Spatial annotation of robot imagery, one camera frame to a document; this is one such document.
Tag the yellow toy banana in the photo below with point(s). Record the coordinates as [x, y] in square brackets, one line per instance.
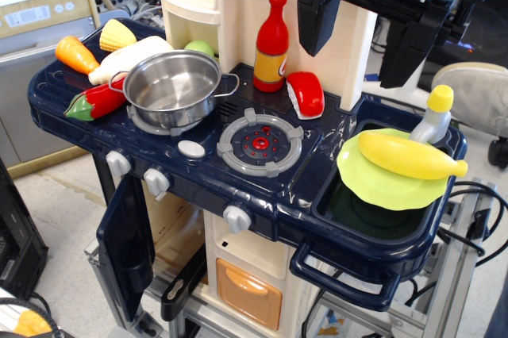
[409, 158]

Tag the stainless steel toy pot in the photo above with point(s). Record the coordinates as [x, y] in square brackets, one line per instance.
[180, 80]

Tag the grey burner under pot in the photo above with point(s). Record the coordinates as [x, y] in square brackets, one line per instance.
[162, 123]

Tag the red and white toy sushi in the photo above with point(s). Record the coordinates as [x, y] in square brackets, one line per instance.
[306, 95]

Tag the red toy ketchup bottle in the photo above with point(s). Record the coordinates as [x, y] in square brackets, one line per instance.
[272, 45]

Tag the grey yellow toy faucet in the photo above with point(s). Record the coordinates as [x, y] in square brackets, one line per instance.
[435, 122]

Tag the grey office chair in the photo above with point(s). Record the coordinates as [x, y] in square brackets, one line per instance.
[480, 101]

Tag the light green toy plate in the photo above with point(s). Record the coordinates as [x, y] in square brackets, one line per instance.
[378, 186]

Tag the grey toy stove burner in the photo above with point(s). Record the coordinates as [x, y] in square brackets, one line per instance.
[260, 145]

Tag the navy toy kitchen counter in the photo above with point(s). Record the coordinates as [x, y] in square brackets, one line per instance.
[307, 207]

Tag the green toy apple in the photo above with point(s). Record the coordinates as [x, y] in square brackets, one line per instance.
[200, 46]

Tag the grey oval button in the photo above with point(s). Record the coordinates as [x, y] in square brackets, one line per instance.
[191, 149]

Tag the right grey stove knob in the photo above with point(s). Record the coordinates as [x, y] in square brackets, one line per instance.
[237, 219]

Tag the grey stove knob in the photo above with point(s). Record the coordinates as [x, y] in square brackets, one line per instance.
[158, 184]
[118, 164]
[237, 219]

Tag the white toy radish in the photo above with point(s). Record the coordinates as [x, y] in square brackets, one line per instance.
[126, 58]

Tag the yellow toy corn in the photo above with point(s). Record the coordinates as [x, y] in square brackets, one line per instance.
[115, 35]

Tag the middle grey stove knob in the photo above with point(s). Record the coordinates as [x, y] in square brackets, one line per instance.
[158, 184]

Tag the cream toy kitchen tower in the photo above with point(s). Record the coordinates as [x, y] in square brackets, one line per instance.
[231, 26]

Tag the left grey stove knob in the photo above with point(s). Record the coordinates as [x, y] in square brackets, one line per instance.
[118, 164]

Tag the red toy chili pepper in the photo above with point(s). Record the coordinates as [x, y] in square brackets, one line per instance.
[96, 102]

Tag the orange toy drawer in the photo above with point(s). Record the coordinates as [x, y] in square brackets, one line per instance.
[249, 295]

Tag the orange toy carrot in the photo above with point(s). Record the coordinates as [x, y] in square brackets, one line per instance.
[73, 53]

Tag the white sink unit background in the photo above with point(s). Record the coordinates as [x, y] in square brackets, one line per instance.
[30, 31]

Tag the navy open oven door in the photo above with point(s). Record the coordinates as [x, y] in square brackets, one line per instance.
[126, 250]

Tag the black box at left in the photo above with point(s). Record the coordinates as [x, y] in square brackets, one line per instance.
[23, 252]

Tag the orange toy bottom left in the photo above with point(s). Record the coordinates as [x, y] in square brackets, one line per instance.
[31, 324]

